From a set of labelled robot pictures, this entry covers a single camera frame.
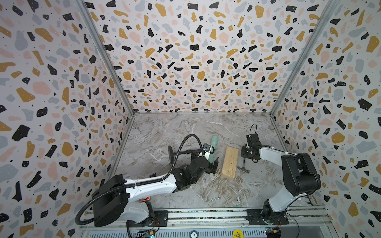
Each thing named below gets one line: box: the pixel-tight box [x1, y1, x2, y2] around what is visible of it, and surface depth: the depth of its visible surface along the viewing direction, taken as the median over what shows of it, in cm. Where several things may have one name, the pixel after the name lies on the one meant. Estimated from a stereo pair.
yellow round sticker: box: [232, 229, 244, 238], surface depth 72 cm
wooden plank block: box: [220, 145, 239, 179], surface depth 92 cm
